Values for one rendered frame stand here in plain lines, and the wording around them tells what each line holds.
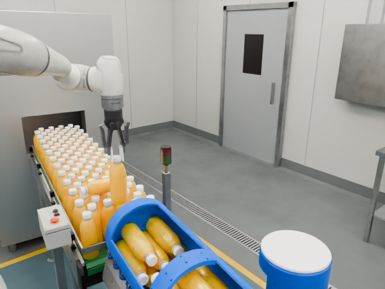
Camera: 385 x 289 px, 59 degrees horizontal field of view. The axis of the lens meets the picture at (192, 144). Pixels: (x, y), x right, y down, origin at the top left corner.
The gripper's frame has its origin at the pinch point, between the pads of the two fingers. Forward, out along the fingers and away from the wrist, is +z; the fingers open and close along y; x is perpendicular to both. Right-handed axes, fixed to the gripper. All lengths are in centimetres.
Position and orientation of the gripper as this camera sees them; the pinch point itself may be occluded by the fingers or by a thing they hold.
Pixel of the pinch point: (116, 154)
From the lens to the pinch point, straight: 151.1
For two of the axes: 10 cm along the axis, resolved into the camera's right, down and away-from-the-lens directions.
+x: -5.0, -2.7, 8.2
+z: 0.0, 9.5, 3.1
